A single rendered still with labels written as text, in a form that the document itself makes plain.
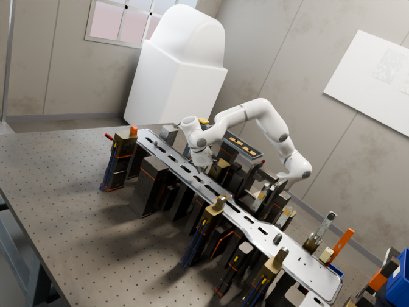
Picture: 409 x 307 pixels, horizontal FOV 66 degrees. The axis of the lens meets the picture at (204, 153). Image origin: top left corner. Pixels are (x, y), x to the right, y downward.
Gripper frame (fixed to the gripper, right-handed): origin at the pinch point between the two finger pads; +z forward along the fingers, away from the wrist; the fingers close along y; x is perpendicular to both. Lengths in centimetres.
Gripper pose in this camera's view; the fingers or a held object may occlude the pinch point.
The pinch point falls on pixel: (207, 170)
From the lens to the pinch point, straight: 164.1
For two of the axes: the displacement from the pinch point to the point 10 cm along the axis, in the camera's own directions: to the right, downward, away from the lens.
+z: 2.9, 7.6, 5.8
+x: 2.1, -6.4, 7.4
